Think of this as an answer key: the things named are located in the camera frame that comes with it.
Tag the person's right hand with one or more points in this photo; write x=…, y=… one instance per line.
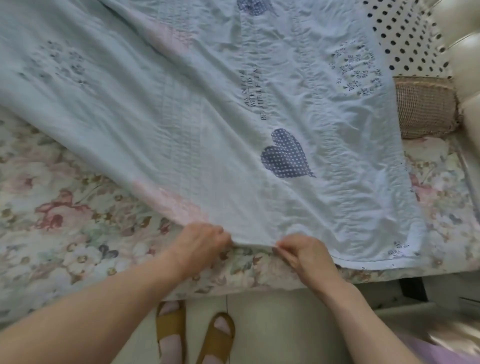
x=311, y=262

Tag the person's left hand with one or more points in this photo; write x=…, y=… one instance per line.
x=198, y=243

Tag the bed with floral sheet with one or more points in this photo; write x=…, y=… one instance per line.
x=56, y=206

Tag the light blue quilt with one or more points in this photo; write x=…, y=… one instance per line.
x=187, y=93

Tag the person's left forearm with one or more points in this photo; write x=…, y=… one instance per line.
x=93, y=318

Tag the person's right forearm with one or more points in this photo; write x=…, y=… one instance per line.
x=367, y=333

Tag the person's right foot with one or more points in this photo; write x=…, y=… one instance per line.
x=222, y=324

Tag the person's foot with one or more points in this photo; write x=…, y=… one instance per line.
x=222, y=324
x=170, y=350

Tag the person's right brown sandal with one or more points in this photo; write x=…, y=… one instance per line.
x=217, y=341

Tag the person's left foot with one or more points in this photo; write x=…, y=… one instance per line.
x=170, y=350

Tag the white nightstand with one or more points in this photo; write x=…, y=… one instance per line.
x=442, y=296

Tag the polka dot pillow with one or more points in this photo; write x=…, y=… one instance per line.
x=405, y=33

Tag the cream tufted headboard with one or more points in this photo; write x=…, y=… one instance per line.
x=465, y=48

